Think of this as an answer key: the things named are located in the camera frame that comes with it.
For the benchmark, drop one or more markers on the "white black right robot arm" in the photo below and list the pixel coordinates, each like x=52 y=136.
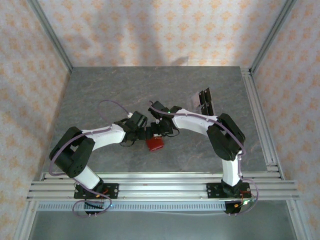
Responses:
x=190 y=122

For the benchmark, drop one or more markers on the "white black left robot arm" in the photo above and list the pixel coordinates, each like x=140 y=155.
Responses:
x=107 y=136

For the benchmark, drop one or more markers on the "narrow aluminium extrusion rail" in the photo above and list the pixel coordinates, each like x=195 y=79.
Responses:
x=162 y=176

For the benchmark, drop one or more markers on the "aluminium frame leg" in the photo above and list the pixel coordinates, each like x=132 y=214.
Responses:
x=298 y=222
x=25 y=222

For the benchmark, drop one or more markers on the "aluminium table side rail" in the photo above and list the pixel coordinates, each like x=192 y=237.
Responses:
x=262 y=125

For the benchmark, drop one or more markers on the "black controller board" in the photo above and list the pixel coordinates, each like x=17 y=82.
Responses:
x=231 y=208

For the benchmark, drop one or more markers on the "red card holder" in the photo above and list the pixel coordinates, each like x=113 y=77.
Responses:
x=155 y=144

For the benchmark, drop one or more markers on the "aluminium frame post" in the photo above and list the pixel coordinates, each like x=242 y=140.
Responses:
x=51 y=35
x=271 y=35

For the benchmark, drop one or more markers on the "grey metal sheet panel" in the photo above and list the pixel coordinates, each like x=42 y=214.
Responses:
x=162 y=227

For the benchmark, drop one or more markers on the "wide aluminium extrusion rail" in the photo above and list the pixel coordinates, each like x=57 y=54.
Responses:
x=162 y=191

